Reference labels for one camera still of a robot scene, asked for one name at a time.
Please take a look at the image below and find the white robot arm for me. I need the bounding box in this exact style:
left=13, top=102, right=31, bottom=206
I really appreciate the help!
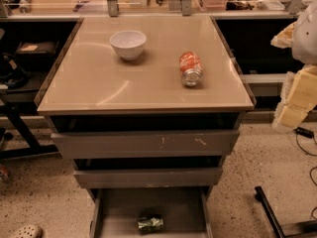
left=270, top=0, right=317, bottom=133

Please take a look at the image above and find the white perforated clog shoe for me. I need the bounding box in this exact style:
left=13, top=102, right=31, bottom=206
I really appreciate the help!
left=9, top=224, right=43, bottom=238

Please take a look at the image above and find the black table leg frame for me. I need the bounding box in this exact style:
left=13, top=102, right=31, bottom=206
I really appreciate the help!
left=0, top=101, right=58, bottom=160

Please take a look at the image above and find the grey drawer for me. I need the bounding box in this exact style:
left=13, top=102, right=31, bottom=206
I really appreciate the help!
left=52, top=130, right=239, bottom=159
left=73, top=168, right=223, bottom=188
left=89, top=187, right=213, bottom=238

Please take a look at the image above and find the orange soda can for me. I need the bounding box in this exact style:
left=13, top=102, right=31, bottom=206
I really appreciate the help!
left=179, top=52, right=203, bottom=87

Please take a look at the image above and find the white bowl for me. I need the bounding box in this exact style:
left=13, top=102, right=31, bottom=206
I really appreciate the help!
left=110, top=30, right=147, bottom=60

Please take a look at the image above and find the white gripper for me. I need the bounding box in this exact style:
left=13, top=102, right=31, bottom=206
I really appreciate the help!
left=270, top=23, right=317, bottom=133

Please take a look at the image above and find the grey bottom drawer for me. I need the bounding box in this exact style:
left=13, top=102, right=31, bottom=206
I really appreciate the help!
left=89, top=187, right=213, bottom=238

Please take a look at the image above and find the grey drawer cabinet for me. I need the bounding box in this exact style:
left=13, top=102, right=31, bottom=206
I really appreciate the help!
left=34, top=14, right=258, bottom=238

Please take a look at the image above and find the grey middle drawer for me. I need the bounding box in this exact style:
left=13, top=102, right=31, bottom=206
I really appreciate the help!
left=73, top=168, right=223, bottom=188

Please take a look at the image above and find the grey top drawer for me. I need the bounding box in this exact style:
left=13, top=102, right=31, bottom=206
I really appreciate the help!
left=52, top=130, right=239, bottom=159

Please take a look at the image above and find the green soda can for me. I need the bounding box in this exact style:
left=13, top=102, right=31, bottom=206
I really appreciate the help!
left=138, top=214, right=163, bottom=235

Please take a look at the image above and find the black bag on shelf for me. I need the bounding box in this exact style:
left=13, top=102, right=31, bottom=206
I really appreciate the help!
left=15, top=41, right=58, bottom=71

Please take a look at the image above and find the black power adapter with cable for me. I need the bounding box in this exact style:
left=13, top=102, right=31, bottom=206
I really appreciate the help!
left=294, top=127, right=317, bottom=157

